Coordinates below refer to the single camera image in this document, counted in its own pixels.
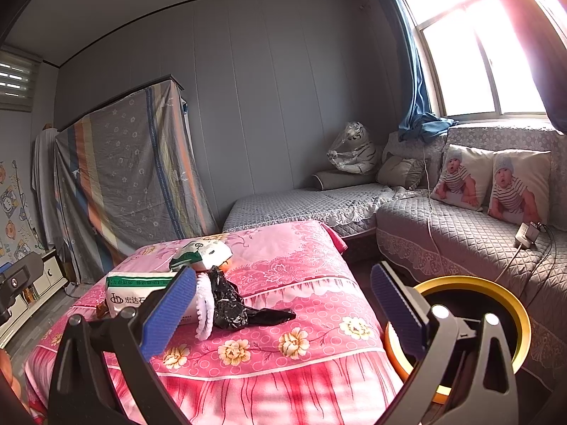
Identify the white green tissue pack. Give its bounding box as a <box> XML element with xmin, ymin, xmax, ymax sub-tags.
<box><xmin>105</xmin><ymin>272</ymin><xmax>176</xmax><ymax>317</ymax></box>

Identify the white foam fruit net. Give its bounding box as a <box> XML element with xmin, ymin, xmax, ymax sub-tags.
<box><xmin>195</xmin><ymin>272</ymin><xmax>215</xmax><ymax>341</ymax></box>

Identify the black plastic bag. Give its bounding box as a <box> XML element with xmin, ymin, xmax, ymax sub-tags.
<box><xmin>208</xmin><ymin>267</ymin><xmax>296</xmax><ymax>331</ymax></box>

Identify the white green wrapper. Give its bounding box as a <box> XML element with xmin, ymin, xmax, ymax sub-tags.
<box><xmin>169</xmin><ymin>239</ymin><xmax>232</xmax><ymax>272</ymax></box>

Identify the yellow rimmed trash bin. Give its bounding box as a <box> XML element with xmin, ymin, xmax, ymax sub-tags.
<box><xmin>382</xmin><ymin>274</ymin><xmax>533</xmax><ymax>406</ymax></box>

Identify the white tv cabinet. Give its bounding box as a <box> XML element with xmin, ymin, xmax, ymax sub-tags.
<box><xmin>0</xmin><ymin>249</ymin><xmax>67</xmax><ymax>348</ymax></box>

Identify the grey hanging garment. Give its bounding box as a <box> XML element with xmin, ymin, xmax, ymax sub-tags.
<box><xmin>32</xmin><ymin>125</ymin><xmax>62</xmax><ymax>249</ymax></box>

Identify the striped sheet covered wardrobe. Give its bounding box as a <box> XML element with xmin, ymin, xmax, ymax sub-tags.
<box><xmin>54</xmin><ymin>78</ymin><xmax>218</xmax><ymax>284</ymax></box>

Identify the pink floral table cloth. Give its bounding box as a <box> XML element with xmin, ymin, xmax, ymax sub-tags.
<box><xmin>24</xmin><ymin>219</ymin><xmax>405</xmax><ymax>425</ymax></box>

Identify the white power strip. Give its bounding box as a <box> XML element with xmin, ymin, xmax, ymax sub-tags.
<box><xmin>515</xmin><ymin>222</ymin><xmax>541</xmax><ymax>249</ymax></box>

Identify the grey quilted corner sofa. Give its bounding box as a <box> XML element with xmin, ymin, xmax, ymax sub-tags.
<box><xmin>222</xmin><ymin>121</ymin><xmax>567</xmax><ymax>391</ymax></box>

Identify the right baby print pillow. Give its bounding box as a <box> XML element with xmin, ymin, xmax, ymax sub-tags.
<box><xmin>488</xmin><ymin>150</ymin><xmax>551</xmax><ymax>225</ymax></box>

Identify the baby print pillow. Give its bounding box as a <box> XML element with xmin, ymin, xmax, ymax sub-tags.
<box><xmin>432</xmin><ymin>144</ymin><xmax>494</xmax><ymax>211</ymax></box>
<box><xmin>488</xmin><ymin>150</ymin><xmax>551</xmax><ymax>225</ymax></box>

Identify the left baby print pillow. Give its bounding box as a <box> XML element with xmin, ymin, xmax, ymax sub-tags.
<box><xmin>432</xmin><ymin>144</ymin><xmax>494</xmax><ymax>211</ymax></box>

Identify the window blind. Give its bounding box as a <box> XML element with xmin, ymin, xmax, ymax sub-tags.
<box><xmin>0</xmin><ymin>44</ymin><xmax>41</xmax><ymax>112</ymax></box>

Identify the grey satin cushion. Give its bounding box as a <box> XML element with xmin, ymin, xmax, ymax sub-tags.
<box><xmin>377</xmin><ymin>154</ymin><xmax>425</xmax><ymax>190</ymax></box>

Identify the grey bolster cushion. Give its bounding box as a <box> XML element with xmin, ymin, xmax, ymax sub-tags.
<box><xmin>312</xmin><ymin>170</ymin><xmax>376</xmax><ymax>191</ymax></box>

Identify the blue curtain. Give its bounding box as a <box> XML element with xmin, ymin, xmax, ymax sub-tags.
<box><xmin>378</xmin><ymin>0</ymin><xmax>456</xmax><ymax>144</ymax></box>

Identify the window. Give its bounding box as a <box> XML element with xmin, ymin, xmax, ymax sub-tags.
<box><xmin>402</xmin><ymin>0</ymin><xmax>566</xmax><ymax>122</ymax></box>

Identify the dark purple curtain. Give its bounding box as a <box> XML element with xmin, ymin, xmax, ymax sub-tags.
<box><xmin>500</xmin><ymin>0</ymin><xmax>566</xmax><ymax>134</ymax></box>

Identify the white cable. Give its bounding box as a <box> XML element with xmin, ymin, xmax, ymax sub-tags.
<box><xmin>420</xmin><ymin>145</ymin><xmax>437</xmax><ymax>254</ymax></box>

